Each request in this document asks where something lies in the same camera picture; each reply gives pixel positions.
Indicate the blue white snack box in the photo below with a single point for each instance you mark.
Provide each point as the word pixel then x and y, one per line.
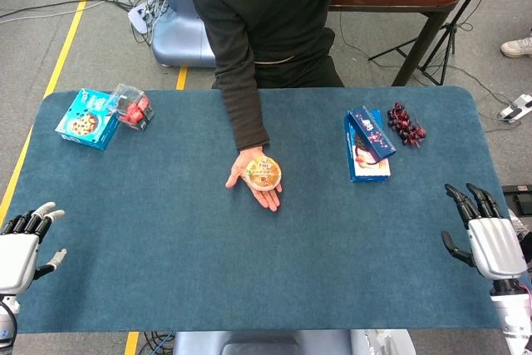
pixel 370 170

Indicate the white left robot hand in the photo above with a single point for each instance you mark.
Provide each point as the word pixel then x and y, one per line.
pixel 16 255

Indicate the dark blue slim box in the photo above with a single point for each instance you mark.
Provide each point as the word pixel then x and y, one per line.
pixel 372 132

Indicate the clear box with red packs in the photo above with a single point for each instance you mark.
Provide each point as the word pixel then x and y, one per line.
pixel 133 107

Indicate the black device on floor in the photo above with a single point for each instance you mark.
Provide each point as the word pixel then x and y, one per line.
pixel 519 199

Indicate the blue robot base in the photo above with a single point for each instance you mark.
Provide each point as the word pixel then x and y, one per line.
pixel 178 35

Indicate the black tripod stand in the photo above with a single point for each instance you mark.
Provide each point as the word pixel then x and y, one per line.
pixel 446 39

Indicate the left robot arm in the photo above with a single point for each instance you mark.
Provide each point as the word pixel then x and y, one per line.
pixel 6 326

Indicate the dark red grape bunch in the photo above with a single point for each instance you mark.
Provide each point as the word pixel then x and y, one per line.
pixel 405 124

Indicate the grey blue robot body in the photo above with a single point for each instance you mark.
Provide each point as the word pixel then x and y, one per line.
pixel 257 342

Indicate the white sneaker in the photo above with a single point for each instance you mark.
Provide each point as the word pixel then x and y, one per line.
pixel 517 47

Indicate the person's bare hand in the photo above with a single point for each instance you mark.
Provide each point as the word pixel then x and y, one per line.
pixel 239 172

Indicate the person's torso in black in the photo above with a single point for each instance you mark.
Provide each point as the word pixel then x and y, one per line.
pixel 270 10

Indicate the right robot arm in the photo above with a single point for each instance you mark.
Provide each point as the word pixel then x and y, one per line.
pixel 513 317

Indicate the round orange snack cup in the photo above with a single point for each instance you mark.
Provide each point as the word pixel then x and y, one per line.
pixel 264 173

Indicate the person's black sleeved forearm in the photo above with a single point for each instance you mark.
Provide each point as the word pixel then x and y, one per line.
pixel 243 114

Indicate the blue table cloth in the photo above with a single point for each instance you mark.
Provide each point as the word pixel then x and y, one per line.
pixel 249 255

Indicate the white power strip with plugs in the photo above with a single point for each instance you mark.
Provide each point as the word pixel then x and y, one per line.
pixel 143 16
pixel 517 107

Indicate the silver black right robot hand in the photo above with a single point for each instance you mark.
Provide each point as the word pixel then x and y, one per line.
pixel 496 247

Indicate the light blue cookie box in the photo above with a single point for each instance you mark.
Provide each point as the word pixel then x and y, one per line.
pixel 85 122

